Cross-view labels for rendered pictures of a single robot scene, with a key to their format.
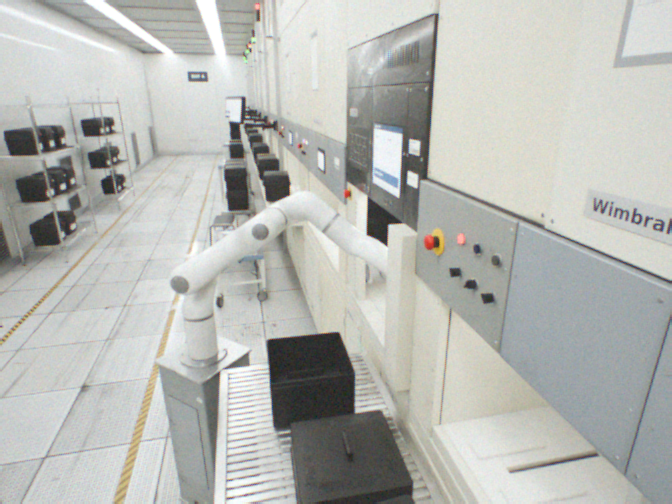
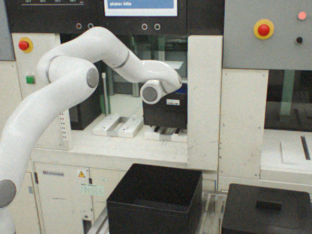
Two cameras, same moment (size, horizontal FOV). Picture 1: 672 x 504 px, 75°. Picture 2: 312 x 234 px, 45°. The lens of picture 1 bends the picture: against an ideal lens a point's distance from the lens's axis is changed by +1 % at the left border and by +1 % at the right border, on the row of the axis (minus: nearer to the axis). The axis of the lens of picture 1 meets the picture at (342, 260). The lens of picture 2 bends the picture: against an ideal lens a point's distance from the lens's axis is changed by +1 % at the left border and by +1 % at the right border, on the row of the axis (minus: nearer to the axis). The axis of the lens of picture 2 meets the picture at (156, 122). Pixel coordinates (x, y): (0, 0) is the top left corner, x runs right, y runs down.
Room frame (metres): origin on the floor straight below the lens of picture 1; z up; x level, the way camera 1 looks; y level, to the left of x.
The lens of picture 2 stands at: (0.74, 1.12, 1.61)
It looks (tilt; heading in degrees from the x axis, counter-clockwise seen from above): 21 degrees down; 298
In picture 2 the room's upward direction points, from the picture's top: 2 degrees counter-clockwise
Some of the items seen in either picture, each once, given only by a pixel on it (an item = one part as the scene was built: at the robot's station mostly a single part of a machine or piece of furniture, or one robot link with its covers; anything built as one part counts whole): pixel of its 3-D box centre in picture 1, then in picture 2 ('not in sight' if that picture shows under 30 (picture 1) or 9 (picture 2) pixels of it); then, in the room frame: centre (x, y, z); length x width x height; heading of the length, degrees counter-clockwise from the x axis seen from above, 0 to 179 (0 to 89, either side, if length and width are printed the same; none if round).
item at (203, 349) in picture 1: (201, 335); not in sight; (1.56, 0.58, 0.85); 0.19 x 0.19 x 0.18
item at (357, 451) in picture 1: (346, 460); (267, 217); (0.93, -0.01, 0.83); 0.29 x 0.29 x 0.13; 12
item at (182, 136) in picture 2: not in sight; (170, 128); (1.51, -0.45, 0.89); 0.22 x 0.21 x 0.04; 103
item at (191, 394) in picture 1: (213, 427); not in sight; (1.56, 0.58, 0.38); 0.28 x 0.28 x 0.76; 58
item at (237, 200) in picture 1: (237, 197); not in sight; (5.33, 1.31, 0.59); 0.30 x 0.28 x 0.26; 13
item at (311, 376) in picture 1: (308, 376); (157, 205); (1.28, 0.12, 0.85); 0.28 x 0.28 x 0.17; 12
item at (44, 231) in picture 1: (48, 231); not in sight; (4.81, 3.39, 0.31); 0.30 x 0.28 x 0.26; 12
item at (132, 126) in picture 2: not in sight; (119, 125); (1.77, -0.39, 0.89); 0.22 x 0.21 x 0.04; 103
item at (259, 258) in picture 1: (240, 262); not in sight; (3.99, 1.00, 0.24); 0.97 x 0.52 x 0.48; 16
